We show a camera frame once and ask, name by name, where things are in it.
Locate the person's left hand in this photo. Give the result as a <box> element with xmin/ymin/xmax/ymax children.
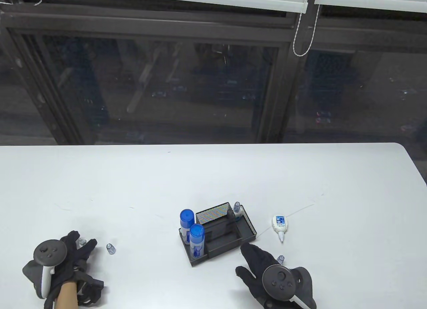
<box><xmin>43</xmin><ymin>231</ymin><xmax>98</xmax><ymax>309</ymax></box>

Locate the person's right hand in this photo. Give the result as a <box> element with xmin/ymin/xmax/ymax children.
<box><xmin>235</xmin><ymin>242</ymin><xmax>317</xmax><ymax>309</ymax></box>

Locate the person's left forearm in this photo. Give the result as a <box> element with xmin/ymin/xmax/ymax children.
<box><xmin>54</xmin><ymin>282</ymin><xmax>80</xmax><ymax>309</ymax></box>

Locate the black white tracking controller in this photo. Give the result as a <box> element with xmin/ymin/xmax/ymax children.
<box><xmin>22</xmin><ymin>239</ymin><xmax>68</xmax><ymax>299</ymax></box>
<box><xmin>262</xmin><ymin>264</ymin><xmax>317</xmax><ymax>309</ymax></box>

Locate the black mesh desk organizer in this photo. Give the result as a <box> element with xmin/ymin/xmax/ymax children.
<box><xmin>178</xmin><ymin>202</ymin><xmax>258</xmax><ymax>267</ymax></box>

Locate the black wrist camera unit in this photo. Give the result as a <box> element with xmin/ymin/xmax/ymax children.
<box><xmin>75</xmin><ymin>272</ymin><xmax>104</xmax><ymax>305</ymax></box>

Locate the dark window frame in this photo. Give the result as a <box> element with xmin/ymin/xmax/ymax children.
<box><xmin>0</xmin><ymin>0</ymin><xmax>427</xmax><ymax>146</ymax></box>

